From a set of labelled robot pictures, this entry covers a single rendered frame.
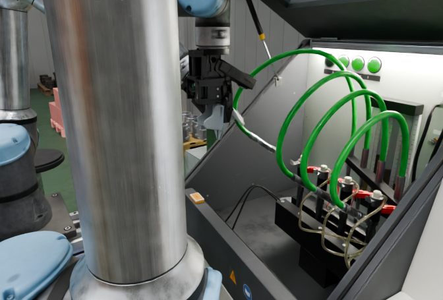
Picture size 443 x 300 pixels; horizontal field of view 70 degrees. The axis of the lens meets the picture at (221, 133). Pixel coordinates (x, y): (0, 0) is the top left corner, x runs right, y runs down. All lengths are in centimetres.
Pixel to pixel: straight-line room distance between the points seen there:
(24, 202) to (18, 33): 39
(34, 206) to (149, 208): 65
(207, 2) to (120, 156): 39
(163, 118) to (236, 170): 100
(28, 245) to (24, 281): 6
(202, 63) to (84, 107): 49
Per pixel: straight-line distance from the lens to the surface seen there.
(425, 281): 77
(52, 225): 88
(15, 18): 91
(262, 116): 119
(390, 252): 69
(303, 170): 70
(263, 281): 77
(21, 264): 37
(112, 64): 20
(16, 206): 84
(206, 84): 67
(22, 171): 83
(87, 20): 20
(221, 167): 116
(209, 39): 67
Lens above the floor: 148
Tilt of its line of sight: 18 degrees down
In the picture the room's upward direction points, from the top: straight up
